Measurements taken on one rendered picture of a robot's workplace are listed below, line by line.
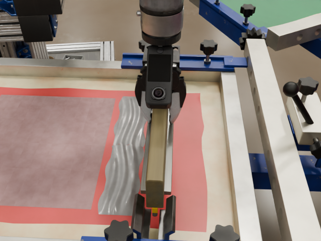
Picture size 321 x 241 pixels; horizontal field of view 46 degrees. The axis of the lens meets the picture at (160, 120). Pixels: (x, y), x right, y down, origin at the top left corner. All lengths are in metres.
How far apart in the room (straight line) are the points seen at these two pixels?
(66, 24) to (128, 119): 2.60
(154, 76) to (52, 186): 0.31
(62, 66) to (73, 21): 2.43
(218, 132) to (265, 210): 1.12
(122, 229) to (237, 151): 0.32
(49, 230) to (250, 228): 0.36
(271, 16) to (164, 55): 0.79
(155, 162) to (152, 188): 0.04
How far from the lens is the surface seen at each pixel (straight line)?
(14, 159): 0.88
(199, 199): 0.76
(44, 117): 0.97
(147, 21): 0.66
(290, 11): 1.48
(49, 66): 1.08
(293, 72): 2.91
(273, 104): 0.86
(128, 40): 3.14
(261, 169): 0.89
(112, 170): 0.80
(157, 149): 0.67
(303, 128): 0.77
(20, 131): 0.95
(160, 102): 0.64
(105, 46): 2.64
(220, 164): 0.83
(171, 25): 0.66
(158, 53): 0.68
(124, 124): 0.90
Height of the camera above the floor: 1.57
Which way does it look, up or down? 42 degrees down
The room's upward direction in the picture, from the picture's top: straight up
